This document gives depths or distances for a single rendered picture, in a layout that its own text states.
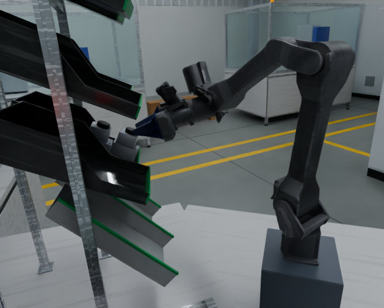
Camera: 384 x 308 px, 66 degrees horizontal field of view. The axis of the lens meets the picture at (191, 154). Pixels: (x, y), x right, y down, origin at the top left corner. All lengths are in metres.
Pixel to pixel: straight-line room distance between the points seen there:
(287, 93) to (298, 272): 5.20
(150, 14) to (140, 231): 8.75
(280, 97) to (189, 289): 4.99
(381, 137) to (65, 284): 3.21
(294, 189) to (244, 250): 0.44
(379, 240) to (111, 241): 0.83
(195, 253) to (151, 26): 8.60
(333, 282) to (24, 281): 0.79
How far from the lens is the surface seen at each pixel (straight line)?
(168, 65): 9.45
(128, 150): 0.74
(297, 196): 0.56
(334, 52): 0.49
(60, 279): 0.97
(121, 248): 0.61
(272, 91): 5.47
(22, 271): 1.06
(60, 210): 0.59
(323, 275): 0.62
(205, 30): 10.02
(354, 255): 1.03
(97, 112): 4.26
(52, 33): 0.47
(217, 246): 0.98
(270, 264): 0.62
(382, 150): 3.61
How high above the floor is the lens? 1.46
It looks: 20 degrees down
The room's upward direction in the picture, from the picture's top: 3 degrees counter-clockwise
